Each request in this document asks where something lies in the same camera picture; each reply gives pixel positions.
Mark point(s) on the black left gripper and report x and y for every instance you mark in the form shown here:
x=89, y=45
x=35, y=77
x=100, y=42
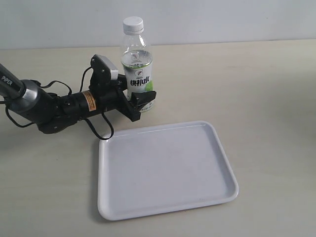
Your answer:
x=110, y=96

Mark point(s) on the white bottle cap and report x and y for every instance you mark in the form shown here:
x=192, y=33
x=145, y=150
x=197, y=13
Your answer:
x=133, y=25

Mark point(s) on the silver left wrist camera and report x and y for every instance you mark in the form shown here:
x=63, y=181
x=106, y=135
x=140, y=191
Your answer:
x=104, y=69

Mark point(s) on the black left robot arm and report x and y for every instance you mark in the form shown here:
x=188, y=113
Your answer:
x=26, y=101

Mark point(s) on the white plastic tray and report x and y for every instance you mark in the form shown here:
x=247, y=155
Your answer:
x=162, y=169

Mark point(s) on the clear plastic drink bottle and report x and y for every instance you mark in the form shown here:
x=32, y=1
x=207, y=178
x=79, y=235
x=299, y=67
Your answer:
x=137, y=62

